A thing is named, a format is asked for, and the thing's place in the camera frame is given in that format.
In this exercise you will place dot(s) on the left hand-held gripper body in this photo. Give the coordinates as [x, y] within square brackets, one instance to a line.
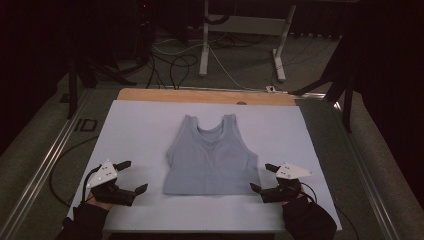
[110, 193]

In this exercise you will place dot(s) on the wooden table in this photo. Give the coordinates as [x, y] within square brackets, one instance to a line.
[186, 96]

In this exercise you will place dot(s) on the person's right hand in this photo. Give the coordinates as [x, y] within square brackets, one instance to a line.
[293, 201]

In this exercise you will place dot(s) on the black metal stand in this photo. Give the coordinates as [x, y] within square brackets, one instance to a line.
[346, 86]
[75, 76]

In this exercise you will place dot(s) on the aluminium floor rail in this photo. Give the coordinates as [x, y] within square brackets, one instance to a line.
[370, 180]
[40, 173]

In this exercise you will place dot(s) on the white power strip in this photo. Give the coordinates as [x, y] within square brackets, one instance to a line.
[270, 89]

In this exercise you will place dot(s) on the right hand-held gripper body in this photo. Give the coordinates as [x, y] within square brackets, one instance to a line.
[283, 193]

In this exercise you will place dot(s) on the grey tank top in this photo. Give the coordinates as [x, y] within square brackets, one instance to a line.
[211, 160]

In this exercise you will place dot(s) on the person's left hand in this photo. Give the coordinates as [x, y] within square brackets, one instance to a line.
[100, 203]

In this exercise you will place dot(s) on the white table mat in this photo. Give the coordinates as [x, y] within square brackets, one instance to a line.
[150, 140]

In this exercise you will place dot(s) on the white metal desk frame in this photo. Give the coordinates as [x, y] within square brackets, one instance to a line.
[246, 25]

